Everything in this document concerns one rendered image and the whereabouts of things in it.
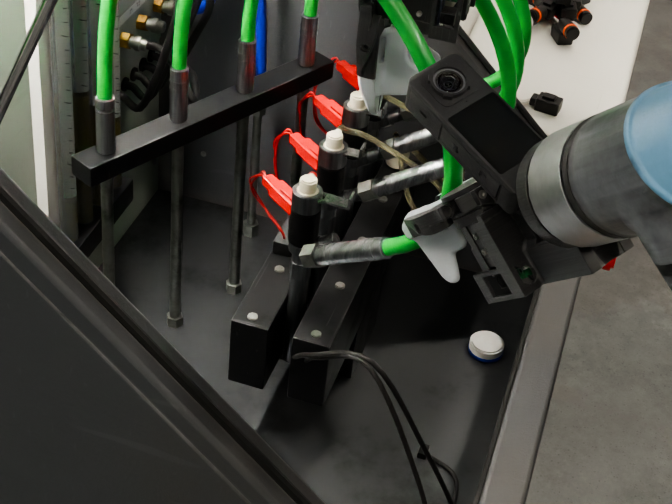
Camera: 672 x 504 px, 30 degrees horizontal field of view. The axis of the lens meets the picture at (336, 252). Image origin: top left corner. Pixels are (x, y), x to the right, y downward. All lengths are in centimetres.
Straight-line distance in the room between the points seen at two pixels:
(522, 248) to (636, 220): 16
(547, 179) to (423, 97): 12
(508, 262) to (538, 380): 42
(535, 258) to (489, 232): 3
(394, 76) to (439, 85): 21
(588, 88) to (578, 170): 94
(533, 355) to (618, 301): 165
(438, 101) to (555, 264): 13
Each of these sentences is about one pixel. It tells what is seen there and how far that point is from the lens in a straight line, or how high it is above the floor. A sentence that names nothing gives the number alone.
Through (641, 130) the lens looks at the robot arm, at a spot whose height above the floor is 144.
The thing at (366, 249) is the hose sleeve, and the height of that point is 117.
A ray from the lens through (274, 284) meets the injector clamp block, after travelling 124.
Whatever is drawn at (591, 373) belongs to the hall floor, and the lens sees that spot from 270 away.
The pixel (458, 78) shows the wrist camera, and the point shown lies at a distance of 83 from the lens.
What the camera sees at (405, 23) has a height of 137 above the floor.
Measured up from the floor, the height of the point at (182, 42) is 119.
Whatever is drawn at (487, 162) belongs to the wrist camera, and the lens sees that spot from 80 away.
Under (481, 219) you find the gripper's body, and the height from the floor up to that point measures 130.
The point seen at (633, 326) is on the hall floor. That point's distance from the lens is 285.
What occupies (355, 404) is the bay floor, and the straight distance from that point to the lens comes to 134.
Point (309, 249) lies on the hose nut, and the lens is 105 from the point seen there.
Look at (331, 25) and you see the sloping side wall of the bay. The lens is 141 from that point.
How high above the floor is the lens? 178
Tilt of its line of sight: 38 degrees down
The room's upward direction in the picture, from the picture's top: 7 degrees clockwise
